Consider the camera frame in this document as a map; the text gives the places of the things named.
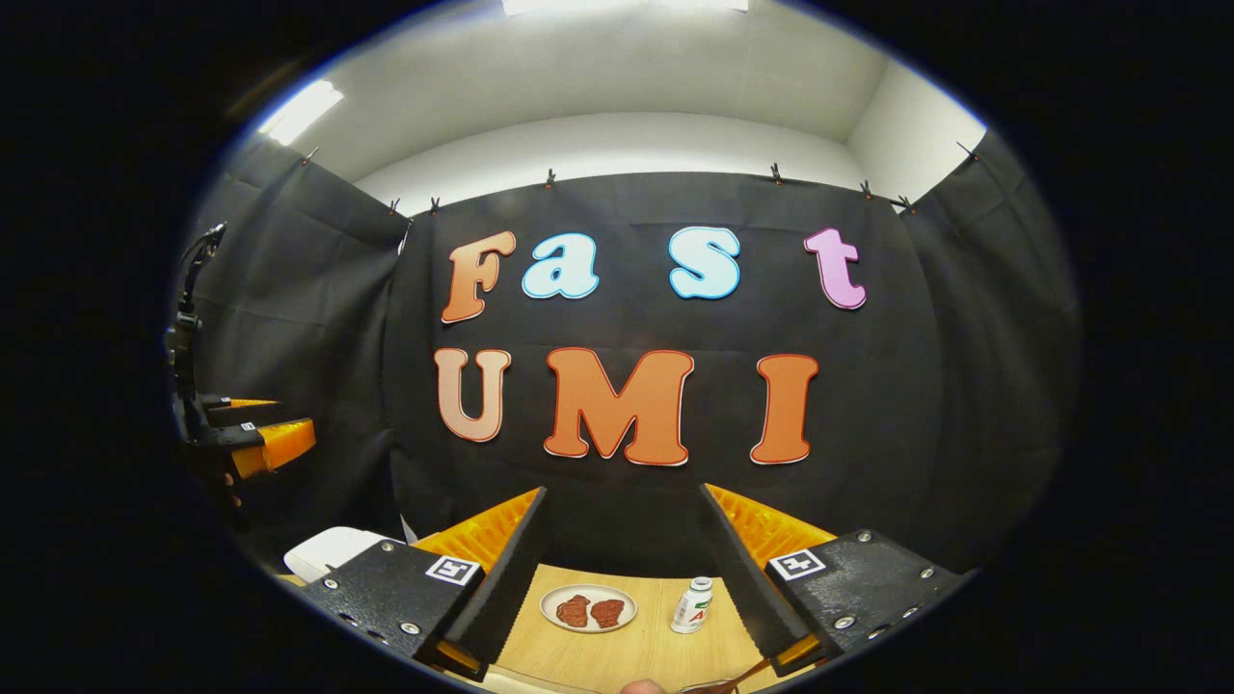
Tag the white round plate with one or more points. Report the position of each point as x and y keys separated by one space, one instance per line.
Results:
x=554 y=605

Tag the red meat piece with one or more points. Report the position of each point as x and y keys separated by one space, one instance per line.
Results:
x=607 y=613
x=574 y=611

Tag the black backdrop cloth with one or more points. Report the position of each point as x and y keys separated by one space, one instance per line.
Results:
x=617 y=520

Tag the white drink bottle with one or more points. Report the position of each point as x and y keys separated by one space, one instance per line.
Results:
x=692 y=609

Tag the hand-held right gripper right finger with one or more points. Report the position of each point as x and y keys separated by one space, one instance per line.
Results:
x=747 y=578

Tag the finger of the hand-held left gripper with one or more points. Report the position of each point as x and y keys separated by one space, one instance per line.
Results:
x=241 y=413
x=280 y=445

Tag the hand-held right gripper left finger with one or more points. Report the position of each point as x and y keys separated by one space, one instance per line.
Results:
x=506 y=573

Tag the brown wooden spoon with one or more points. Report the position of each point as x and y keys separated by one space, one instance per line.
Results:
x=747 y=675

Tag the white rice cooker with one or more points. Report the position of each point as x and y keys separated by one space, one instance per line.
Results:
x=333 y=551

